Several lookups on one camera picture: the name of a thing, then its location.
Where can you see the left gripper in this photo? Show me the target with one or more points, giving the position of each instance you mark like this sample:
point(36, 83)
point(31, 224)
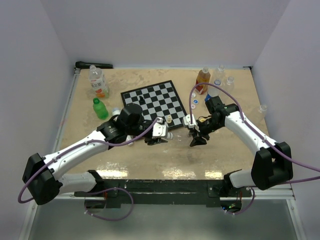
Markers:
point(150, 141)

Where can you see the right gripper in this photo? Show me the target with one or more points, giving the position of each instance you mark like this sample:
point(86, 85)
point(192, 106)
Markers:
point(197, 139)

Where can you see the white QR code cap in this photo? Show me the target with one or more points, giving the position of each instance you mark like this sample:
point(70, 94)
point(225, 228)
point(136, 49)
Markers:
point(169, 136)

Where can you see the green plastic bottle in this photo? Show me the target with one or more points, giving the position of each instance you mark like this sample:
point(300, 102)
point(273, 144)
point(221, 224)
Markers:
point(100, 109)

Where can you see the clear crushed plastic bottle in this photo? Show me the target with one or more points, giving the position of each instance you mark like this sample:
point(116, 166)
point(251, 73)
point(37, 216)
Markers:
point(259, 114)

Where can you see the orange label tea bottle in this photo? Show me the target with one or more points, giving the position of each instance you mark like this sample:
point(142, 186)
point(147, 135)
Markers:
point(98, 82)

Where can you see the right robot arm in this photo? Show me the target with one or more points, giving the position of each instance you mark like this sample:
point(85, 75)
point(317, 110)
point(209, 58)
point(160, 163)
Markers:
point(271, 164)

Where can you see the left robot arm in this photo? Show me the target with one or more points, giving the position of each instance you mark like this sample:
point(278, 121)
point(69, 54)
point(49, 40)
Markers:
point(46, 177)

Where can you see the white tube bottle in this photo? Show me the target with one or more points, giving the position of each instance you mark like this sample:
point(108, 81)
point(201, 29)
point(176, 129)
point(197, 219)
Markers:
point(115, 113)

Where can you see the Pepsi label clear bottle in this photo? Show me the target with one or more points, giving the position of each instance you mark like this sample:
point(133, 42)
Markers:
point(212, 91)

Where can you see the amber red label bottle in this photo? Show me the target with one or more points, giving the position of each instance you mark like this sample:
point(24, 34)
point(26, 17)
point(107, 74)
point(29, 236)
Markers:
point(202, 77)

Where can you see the clear bottle back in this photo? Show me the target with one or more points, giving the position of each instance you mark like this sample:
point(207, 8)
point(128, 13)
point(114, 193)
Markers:
point(220, 72)

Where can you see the cream chess piece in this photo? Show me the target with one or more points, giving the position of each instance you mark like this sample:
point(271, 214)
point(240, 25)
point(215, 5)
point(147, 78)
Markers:
point(169, 119)

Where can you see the black chess piece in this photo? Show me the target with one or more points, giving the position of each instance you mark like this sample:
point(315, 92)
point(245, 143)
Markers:
point(141, 100)

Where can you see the black white chessboard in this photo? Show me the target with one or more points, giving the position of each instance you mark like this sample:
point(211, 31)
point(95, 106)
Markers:
point(161, 100)

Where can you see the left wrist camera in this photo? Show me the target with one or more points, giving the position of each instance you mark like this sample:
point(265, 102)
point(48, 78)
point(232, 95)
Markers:
point(160, 128)

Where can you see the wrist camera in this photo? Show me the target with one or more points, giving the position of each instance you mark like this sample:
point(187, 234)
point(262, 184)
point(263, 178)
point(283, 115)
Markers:
point(160, 128)
point(190, 122)

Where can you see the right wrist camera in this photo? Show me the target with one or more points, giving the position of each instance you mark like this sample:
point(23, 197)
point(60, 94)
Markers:
point(190, 122)

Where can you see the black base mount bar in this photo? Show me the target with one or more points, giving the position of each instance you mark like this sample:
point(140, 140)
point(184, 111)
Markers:
point(164, 192)

